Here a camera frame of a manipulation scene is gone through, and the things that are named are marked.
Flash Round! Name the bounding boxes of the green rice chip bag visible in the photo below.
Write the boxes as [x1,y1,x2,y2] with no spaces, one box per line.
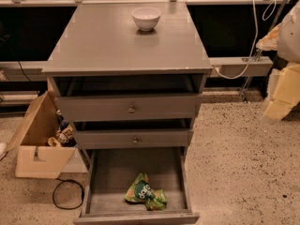
[125,173,168,211]

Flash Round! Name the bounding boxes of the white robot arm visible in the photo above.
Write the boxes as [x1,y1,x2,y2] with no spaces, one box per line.
[256,1,300,123]

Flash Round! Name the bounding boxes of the grey top drawer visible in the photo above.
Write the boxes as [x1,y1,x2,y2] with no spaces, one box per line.
[55,95,201,122]

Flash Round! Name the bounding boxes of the grey wooden drawer cabinet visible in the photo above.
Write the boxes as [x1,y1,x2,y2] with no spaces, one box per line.
[41,1,214,152]

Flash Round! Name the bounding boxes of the grey middle drawer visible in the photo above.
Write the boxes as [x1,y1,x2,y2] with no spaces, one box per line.
[74,128,193,149]

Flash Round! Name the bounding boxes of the grey open bottom drawer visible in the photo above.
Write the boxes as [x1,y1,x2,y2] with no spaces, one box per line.
[73,147,200,225]

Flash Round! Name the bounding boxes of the white ceramic bowl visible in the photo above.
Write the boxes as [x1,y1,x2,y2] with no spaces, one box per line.
[131,7,161,31]

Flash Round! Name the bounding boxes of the items inside cardboard box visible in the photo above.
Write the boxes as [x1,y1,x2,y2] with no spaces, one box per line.
[48,110,77,147]

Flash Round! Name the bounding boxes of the metal slanted pole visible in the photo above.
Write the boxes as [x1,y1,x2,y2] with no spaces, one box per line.
[239,0,296,103]

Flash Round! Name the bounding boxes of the open cardboard box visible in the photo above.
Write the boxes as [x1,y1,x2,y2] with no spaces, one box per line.
[7,92,75,179]

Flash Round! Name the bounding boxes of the grey wall rail shelf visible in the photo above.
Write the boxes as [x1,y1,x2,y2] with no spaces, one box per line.
[0,56,273,82]

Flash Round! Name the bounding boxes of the black cable on floor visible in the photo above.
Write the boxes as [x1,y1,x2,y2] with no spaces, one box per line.
[52,178,85,211]

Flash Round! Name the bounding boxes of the white hanging cable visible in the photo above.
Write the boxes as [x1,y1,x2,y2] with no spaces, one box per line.
[213,0,290,80]

